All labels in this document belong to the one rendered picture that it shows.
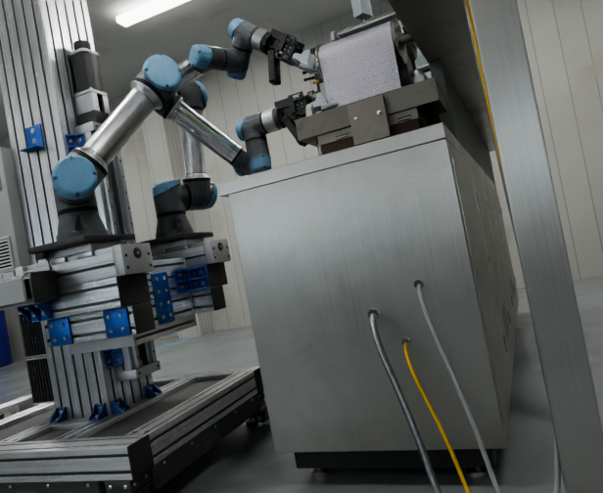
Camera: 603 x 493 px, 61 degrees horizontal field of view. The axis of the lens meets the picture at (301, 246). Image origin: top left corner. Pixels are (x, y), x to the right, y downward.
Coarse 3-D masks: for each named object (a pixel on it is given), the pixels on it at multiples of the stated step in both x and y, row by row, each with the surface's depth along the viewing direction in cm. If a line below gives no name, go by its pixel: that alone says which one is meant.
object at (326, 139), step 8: (400, 112) 135; (408, 112) 134; (416, 112) 134; (392, 120) 136; (400, 120) 136; (408, 120) 135; (416, 120) 134; (424, 120) 142; (344, 128) 142; (392, 128) 136; (400, 128) 136; (408, 128) 135; (416, 128) 134; (320, 136) 144; (328, 136) 144; (336, 136) 143; (344, 136) 142; (320, 144) 145; (328, 144) 144; (336, 144) 143; (344, 144) 142; (352, 144) 141; (328, 152) 144
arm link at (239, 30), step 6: (234, 24) 176; (240, 24) 175; (246, 24) 175; (252, 24) 175; (228, 30) 178; (234, 30) 176; (240, 30) 175; (246, 30) 174; (252, 30) 173; (234, 36) 177; (240, 36) 176; (246, 36) 174; (252, 36) 173; (234, 42) 178; (240, 42) 177; (246, 42) 176; (246, 48) 178; (252, 48) 177
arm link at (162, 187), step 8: (160, 184) 203; (168, 184) 203; (176, 184) 205; (184, 184) 209; (160, 192) 202; (168, 192) 202; (176, 192) 204; (184, 192) 206; (160, 200) 202; (168, 200) 202; (176, 200) 204; (184, 200) 206; (160, 208) 203; (168, 208) 202; (176, 208) 203; (184, 208) 207
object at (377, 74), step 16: (352, 64) 159; (368, 64) 157; (384, 64) 155; (336, 80) 161; (352, 80) 159; (368, 80) 157; (384, 80) 155; (336, 96) 162; (352, 96) 159; (368, 96) 157
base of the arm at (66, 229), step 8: (72, 208) 156; (80, 208) 156; (88, 208) 158; (96, 208) 161; (64, 216) 156; (72, 216) 155; (80, 216) 156; (88, 216) 157; (96, 216) 160; (64, 224) 155; (72, 224) 154; (80, 224) 156; (88, 224) 156; (96, 224) 158; (64, 232) 154; (72, 232) 154; (80, 232) 154; (88, 232) 155; (96, 232) 157; (104, 232) 160
